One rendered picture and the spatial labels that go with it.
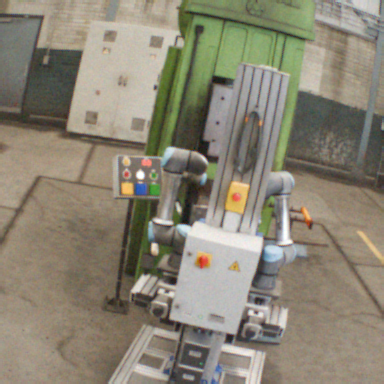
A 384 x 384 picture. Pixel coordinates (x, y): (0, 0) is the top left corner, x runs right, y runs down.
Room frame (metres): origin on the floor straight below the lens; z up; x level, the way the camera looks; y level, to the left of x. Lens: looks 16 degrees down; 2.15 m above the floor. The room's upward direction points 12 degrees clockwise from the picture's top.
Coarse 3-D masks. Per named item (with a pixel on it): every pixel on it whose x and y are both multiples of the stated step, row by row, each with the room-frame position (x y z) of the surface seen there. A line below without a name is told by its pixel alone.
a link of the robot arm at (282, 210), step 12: (288, 180) 3.17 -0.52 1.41; (288, 192) 3.15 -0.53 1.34; (276, 204) 3.15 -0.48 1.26; (288, 204) 3.16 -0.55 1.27; (276, 216) 3.14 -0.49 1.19; (288, 216) 3.14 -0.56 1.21; (276, 228) 3.13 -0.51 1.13; (288, 228) 3.12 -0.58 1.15; (276, 240) 3.12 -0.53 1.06; (288, 240) 3.10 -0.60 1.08; (288, 252) 3.07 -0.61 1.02
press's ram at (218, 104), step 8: (216, 88) 3.98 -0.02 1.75; (224, 88) 3.99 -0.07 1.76; (232, 88) 4.07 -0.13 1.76; (216, 96) 3.98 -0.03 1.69; (224, 96) 3.99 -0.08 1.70; (208, 104) 4.10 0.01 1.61; (216, 104) 3.98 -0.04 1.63; (224, 104) 3.99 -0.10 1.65; (208, 112) 3.99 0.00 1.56; (216, 112) 3.98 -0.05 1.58; (224, 112) 3.99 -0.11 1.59; (208, 120) 3.98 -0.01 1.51; (216, 120) 3.99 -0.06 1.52; (224, 120) 3.99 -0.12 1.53; (208, 128) 3.98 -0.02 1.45; (216, 128) 3.99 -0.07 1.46; (224, 128) 3.99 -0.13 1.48; (208, 136) 3.98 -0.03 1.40; (216, 136) 3.99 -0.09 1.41
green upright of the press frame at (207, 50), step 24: (192, 24) 4.09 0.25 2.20; (216, 24) 4.11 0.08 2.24; (192, 48) 4.10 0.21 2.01; (216, 48) 4.11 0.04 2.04; (192, 72) 4.10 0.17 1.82; (192, 96) 4.10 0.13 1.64; (168, 120) 4.09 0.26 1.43; (168, 144) 4.09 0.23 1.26; (192, 144) 4.13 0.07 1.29; (144, 240) 4.09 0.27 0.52
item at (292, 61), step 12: (288, 36) 4.17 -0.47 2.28; (276, 48) 4.16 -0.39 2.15; (288, 48) 4.17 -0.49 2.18; (300, 48) 4.18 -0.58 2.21; (276, 60) 4.16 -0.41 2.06; (288, 60) 4.17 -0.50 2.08; (300, 60) 4.19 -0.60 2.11; (288, 72) 4.18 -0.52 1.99; (300, 72) 4.19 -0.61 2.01; (288, 84) 4.18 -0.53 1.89; (288, 96) 4.19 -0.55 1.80; (288, 108) 4.19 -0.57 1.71; (288, 120) 4.19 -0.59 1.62; (288, 132) 4.19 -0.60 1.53; (276, 144) 4.18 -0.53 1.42; (288, 144) 4.19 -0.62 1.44; (276, 156) 4.19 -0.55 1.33; (276, 168) 4.19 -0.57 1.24; (264, 204) 4.18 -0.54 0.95; (264, 216) 4.19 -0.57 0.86; (264, 228) 4.19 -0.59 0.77
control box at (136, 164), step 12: (120, 156) 3.76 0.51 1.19; (132, 156) 3.81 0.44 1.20; (120, 168) 3.72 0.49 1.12; (132, 168) 3.77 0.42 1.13; (144, 168) 3.82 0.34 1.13; (156, 168) 3.87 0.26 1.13; (120, 180) 3.69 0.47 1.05; (132, 180) 3.74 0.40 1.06; (144, 180) 3.78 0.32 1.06; (156, 180) 3.83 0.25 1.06; (120, 192) 3.65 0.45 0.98; (132, 192) 3.70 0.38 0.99
